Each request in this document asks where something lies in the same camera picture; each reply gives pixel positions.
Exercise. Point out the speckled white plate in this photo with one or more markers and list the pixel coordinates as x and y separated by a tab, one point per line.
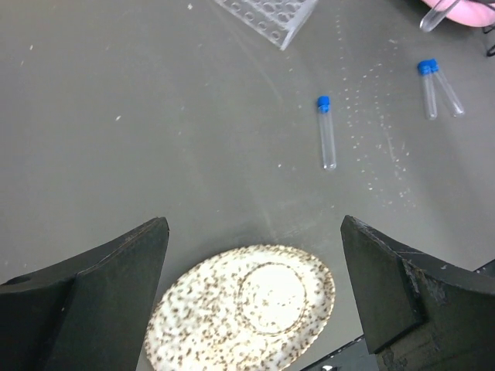
251	308

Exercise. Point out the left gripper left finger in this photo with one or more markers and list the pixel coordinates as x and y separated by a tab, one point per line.
89	312

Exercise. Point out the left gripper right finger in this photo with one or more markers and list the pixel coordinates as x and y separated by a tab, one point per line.
362	242

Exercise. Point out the pink plate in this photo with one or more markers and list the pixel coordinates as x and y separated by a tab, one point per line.
471	13

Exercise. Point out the clear plastic tube rack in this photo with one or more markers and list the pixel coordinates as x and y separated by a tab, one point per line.
276	20

